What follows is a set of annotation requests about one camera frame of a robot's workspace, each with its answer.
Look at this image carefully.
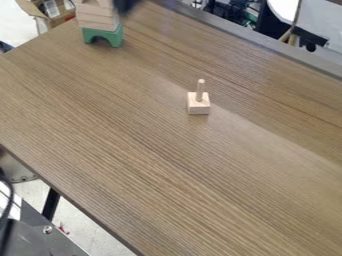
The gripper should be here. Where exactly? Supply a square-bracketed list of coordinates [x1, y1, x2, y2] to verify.
[110, 0, 145, 16]

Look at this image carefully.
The green arch block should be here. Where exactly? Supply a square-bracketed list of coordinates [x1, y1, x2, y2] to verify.
[81, 22, 126, 49]

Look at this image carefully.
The cardboard box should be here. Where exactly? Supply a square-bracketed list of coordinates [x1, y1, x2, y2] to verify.
[14, 0, 78, 30]

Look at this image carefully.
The wooden cube with peg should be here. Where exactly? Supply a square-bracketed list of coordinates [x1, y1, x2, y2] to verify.
[185, 78, 213, 116]

